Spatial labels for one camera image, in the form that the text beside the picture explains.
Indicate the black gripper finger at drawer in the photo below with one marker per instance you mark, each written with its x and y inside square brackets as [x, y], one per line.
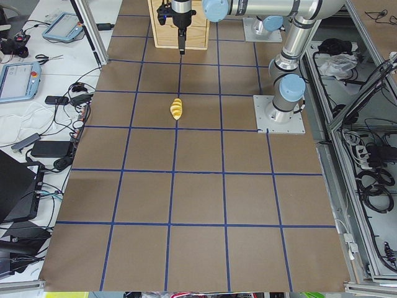
[181, 40]

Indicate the black gripper body at drawer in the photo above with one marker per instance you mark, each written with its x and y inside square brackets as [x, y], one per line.
[181, 19]

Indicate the wooden drawer cabinet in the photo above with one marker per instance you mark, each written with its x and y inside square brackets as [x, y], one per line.
[165, 36]

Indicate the blue teach pendant upper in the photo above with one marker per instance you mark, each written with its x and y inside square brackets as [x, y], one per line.
[65, 28]

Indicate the blue teach pendant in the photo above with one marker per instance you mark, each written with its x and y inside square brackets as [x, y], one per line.
[19, 81]
[65, 28]

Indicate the yellow toy bread roll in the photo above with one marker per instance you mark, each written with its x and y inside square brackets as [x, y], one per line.
[176, 108]

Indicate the black scissors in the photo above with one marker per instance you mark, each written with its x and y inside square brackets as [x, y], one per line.
[43, 59]

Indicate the black cloth bundle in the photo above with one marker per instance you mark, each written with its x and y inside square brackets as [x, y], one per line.
[335, 46]

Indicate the white crumpled cloth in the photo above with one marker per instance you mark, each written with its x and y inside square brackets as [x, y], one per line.
[339, 66]

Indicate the blue teach pendant lower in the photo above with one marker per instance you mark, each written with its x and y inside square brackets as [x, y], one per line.
[19, 81]

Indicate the black power adapter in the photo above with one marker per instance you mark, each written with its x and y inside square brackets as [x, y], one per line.
[50, 149]

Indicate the black laptop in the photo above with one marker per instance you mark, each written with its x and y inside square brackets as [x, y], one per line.
[20, 184]

